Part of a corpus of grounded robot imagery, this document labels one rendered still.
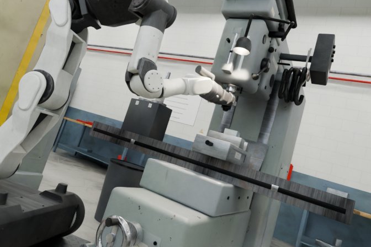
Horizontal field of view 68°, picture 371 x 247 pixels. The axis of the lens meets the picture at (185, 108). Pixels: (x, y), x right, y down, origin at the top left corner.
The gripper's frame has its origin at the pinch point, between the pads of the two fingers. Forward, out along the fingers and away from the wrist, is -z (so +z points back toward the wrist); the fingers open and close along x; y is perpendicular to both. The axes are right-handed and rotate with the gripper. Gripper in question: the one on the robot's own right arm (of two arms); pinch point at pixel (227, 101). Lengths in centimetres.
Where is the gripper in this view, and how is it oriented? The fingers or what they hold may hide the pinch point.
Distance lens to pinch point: 133.4
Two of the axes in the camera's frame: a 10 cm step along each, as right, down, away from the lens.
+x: -7.1, -1.1, 7.0
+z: -6.4, -3.1, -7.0
